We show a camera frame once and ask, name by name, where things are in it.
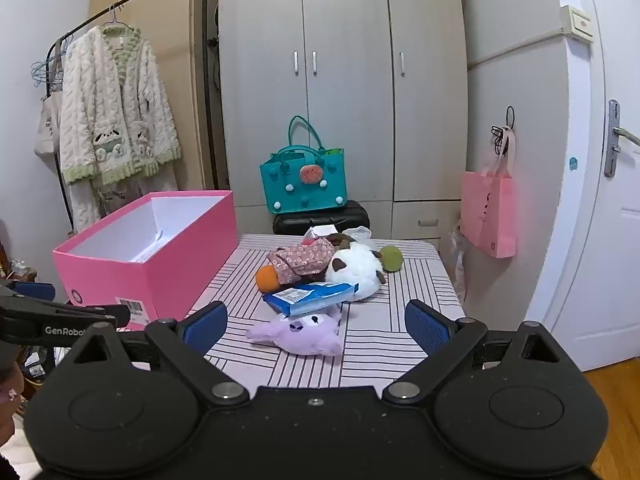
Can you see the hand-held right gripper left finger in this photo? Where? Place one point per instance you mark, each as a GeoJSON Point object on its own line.
{"type": "Point", "coordinates": [207, 327]}

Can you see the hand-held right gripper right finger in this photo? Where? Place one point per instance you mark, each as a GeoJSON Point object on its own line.
{"type": "Point", "coordinates": [427, 330]}

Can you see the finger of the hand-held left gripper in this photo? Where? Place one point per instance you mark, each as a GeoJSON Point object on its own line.
{"type": "Point", "coordinates": [35, 291]}

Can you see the pink cardboard box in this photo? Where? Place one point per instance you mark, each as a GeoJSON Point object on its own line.
{"type": "Point", "coordinates": [165, 270]}

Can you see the orange plush ball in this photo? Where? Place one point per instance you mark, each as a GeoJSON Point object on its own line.
{"type": "Point", "coordinates": [266, 279]}

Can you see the white brown plush toy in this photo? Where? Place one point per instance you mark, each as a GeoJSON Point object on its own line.
{"type": "Point", "coordinates": [357, 270]}

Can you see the purple plush toy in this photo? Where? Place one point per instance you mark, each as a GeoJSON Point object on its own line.
{"type": "Point", "coordinates": [305, 335]}

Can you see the blue tissue packet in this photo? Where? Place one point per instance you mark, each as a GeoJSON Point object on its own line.
{"type": "Point", "coordinates": [310, 297]}

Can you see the pink floral cloth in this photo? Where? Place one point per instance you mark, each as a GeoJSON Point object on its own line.
{"type": "Point", "coordinates": [300, 260]}

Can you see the striped pink tablecloth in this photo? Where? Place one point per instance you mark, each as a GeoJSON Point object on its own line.
{"type": "Point", "coordinates": [390, 320]}

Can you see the white plastic bag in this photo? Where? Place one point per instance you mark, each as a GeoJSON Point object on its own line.
{"type": "Point", "coordinates": [459, 260]}

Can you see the green plush ball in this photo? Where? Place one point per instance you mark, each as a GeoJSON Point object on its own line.
{"type": "Point", "coordinates": [392, 258]}

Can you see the white paper sheet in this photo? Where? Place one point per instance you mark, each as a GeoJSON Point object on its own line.
{"type": "Point", "coordinates": [150, 250]}

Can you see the pink paper bag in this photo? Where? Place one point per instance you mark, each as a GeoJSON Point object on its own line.
{"type": "Point", "coordinates": [487, 215]}

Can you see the white tissue packet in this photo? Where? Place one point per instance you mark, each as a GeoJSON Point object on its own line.
{"type": "Point", "coordinates": [320, 232]}

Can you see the black suitcase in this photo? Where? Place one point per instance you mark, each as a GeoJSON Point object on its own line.
{"type": "Point", "coordinates": [320, 220]}

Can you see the white tote bag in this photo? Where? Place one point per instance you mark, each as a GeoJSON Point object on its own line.
{"type": "Point", "coordinates": [47, 130]}

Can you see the teal felt handbag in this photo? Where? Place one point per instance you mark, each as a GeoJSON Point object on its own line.
{"type": "Point", "coordinates": [300, 185]}

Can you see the white green fleece robe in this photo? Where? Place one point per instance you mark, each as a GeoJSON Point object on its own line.
{"type": "Point", "coordinates": [120, 110]}

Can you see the white door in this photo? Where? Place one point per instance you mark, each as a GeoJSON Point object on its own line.
{"type": "Point", "coordinates": [590, 210]}

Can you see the blue round sticker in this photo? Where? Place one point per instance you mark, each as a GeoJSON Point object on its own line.
{"type": "Point", "coordinates": [573, 163]}

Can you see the beige tall cabinet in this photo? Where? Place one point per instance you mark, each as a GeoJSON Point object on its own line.
{"type": "Point", "coordinates": [185, 85]}

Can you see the grey wardrobe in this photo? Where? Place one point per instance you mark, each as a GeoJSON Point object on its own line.
{"type": "Point", "coordinates": [350, 85]}

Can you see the black clothes rack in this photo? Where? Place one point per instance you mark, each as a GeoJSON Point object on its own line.
{"type": "Point", "coordinates": [206, 10]}

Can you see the beige wall box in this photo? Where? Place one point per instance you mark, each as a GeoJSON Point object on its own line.
{"type": "Point", "coordinates": [577, 22]}

